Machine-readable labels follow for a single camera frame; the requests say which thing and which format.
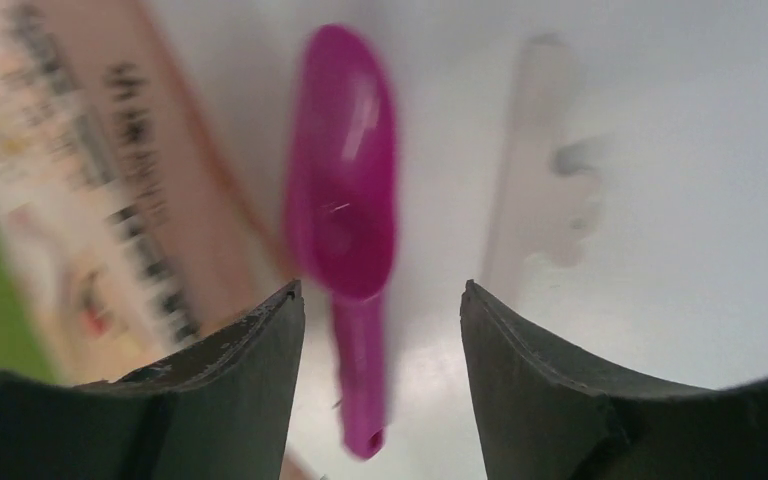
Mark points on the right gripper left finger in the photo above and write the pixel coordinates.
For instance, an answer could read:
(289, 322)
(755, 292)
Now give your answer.
(218, 409)

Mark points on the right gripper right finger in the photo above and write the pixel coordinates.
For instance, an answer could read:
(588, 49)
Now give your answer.
(548, 409)

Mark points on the cat litter bag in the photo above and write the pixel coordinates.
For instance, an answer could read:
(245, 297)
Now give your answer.
(123, 228)

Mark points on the magenta plastic scoop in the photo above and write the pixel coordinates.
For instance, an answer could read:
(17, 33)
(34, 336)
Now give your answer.
(340, 213)

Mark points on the torn white bag strip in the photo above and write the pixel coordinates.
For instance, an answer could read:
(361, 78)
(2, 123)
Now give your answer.
(544, 206)

